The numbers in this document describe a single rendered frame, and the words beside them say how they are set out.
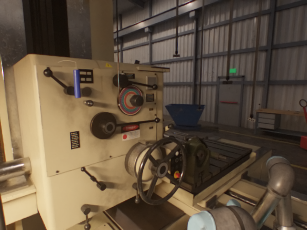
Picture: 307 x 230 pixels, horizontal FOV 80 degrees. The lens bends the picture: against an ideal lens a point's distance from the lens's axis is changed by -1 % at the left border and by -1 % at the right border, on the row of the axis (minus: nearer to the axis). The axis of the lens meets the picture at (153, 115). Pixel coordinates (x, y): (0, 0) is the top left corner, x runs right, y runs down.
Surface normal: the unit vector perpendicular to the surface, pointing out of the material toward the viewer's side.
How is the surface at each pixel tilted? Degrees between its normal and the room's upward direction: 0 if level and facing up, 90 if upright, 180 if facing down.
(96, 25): 90
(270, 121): 90
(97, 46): 90
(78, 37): 90
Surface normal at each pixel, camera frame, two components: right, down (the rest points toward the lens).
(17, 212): 0.67, 0.11
